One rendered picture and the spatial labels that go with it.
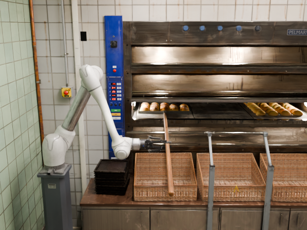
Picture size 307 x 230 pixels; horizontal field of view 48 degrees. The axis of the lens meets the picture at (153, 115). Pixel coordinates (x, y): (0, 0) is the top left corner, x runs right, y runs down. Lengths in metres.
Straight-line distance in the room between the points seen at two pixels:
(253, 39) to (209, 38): 0.40
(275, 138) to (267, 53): 0.83
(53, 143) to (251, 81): 1.87
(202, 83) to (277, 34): 0.81
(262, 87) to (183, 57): 0.80
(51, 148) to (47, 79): 0.98
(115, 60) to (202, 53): 0.80
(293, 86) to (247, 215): 1.26
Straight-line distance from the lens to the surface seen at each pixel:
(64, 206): 2.82
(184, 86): 3.29
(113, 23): 3.24
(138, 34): 3.27
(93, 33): 3.30
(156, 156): 3.44
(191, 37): 3.28
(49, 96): 3.48
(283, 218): 3.33
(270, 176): 3.05
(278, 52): 3.45
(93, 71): 2.54
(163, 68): 3.27
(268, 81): 3.45
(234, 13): 3.31
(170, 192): 1.90
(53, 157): 2.67
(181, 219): 3.17
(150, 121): 3.37
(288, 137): 3.64
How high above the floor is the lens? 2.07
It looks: 15 degrees down
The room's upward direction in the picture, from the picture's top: straight up
